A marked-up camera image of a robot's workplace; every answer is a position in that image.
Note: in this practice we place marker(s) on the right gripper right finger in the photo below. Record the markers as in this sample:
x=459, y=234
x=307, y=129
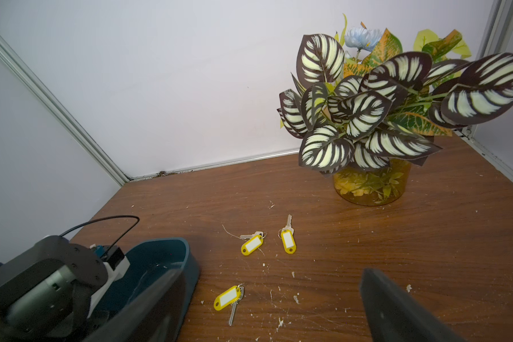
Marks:
x=393, y=315

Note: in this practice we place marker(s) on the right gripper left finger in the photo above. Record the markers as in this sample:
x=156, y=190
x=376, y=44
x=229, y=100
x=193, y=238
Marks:
x=155, y=315

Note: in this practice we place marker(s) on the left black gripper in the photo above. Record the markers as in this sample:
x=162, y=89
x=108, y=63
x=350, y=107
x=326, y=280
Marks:
x=45, y=292

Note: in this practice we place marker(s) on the teal plastic storage box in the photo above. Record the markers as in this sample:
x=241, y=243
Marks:
x=149, y=261

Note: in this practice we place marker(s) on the yellow tag key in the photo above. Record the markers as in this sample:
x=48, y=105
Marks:
x=231, y=297
x=252, y=242
x=286, y=234

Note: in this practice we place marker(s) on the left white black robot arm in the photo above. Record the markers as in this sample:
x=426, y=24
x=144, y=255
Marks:
x=46, y=291

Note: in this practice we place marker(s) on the artificial potted plant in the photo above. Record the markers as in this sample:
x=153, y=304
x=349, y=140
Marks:
x=366, y=111

